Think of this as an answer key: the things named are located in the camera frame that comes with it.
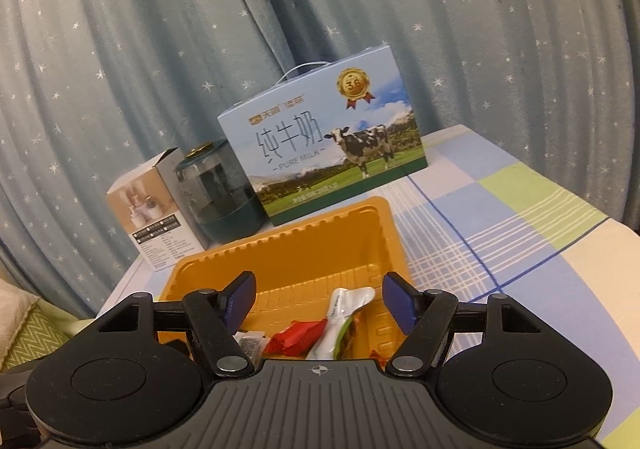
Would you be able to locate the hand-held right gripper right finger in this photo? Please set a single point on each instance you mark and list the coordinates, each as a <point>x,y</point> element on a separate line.
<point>399,304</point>

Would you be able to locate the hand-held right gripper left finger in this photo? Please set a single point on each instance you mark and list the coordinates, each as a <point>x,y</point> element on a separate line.
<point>240,301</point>

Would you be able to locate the grey transparent snack packet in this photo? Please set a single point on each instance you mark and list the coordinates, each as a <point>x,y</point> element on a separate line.
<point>250,344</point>

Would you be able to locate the green-edged silver snack packet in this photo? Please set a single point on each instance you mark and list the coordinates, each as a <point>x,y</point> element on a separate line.
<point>340,324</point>

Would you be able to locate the large red snack packet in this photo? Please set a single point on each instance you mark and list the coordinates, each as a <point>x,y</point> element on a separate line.
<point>295,336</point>

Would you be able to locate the orange plastic tray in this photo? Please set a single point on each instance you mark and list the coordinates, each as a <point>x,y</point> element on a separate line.
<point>310,249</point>

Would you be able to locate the small white product box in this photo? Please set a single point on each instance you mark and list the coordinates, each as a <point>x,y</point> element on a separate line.
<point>155,219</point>

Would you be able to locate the blue milk carton box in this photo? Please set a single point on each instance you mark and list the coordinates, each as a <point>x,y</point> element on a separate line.
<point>325,144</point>

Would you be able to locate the green zigzag cushion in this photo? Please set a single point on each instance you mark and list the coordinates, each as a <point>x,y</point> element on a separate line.
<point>45,339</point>

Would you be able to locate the beige fluffy cushion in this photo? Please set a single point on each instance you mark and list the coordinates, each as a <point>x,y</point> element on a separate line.
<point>15,309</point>

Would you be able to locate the grey star-print curtain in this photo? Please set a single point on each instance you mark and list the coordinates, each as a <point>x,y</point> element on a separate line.
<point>150,54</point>

